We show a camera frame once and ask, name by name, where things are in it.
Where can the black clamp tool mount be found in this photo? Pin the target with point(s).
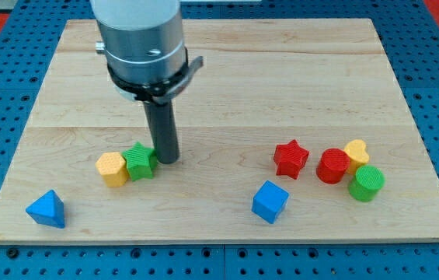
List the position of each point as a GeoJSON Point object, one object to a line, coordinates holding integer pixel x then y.
{"type": "Point", "coordinates": [161, 92]}

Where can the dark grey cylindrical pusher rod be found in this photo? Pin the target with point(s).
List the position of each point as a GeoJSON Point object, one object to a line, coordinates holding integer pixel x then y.
{"type": "Point", "coordinates": [162, 126]}

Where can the yellow hexagon block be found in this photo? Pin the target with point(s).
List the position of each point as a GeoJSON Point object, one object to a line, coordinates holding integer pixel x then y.
{"type": "Point", "coordinates": [112, 168]}

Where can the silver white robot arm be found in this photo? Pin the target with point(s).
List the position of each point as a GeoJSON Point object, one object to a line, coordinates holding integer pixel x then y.
{"type": "Point", "coordinates": [146, 57]}

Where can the green star block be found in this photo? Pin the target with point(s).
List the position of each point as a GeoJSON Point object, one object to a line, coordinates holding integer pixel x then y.
{"type": "Point", "coordinates": [140, 161]}

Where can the light wooden board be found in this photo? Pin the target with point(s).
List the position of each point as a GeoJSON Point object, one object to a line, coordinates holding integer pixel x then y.
{"type": "Point", "coordinates": [265, 82]}

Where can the red star block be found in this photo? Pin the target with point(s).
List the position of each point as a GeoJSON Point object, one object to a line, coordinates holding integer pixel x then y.
{"type": "Point", "coordinates": [290, 159]}

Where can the blue cube block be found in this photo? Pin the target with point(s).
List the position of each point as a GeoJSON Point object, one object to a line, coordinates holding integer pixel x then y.
{"type": "Point", "coordinates": [269, 201]}

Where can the blue triangle block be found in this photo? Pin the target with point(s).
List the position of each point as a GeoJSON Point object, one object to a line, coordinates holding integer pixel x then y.
{"type": "Point", "coordinates": [48, 210]}

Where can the red cylinder block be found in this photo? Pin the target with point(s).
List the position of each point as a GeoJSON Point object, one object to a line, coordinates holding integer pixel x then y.
{"type": "Point", "coordinates": [333, 164]}

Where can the yellow heart block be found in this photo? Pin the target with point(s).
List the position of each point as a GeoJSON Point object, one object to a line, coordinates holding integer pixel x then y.
{"type": "Point", "coordinates": [358, 155]}

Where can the green cylinder block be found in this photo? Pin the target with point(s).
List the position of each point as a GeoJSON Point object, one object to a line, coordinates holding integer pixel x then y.
{"type": "Point", "coordinates": [367, 182]}

